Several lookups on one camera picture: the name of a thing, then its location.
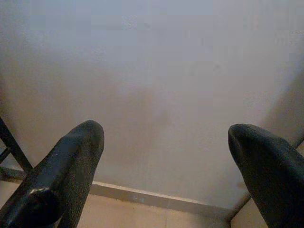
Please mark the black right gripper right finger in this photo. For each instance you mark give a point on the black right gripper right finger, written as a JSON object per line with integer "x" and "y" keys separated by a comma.
{"x": 273, "y": 178}

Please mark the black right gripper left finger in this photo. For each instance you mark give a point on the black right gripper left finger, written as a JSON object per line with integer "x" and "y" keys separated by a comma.
{"x": 59, "y": 171}

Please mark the grey baseboard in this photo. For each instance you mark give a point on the grey baseboard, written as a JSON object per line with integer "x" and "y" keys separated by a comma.
{"x": 154, "y": 198}

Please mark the black metal frame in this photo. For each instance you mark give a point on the black metal frame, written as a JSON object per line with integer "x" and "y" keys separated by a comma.
{"x": 14, "y": 147}

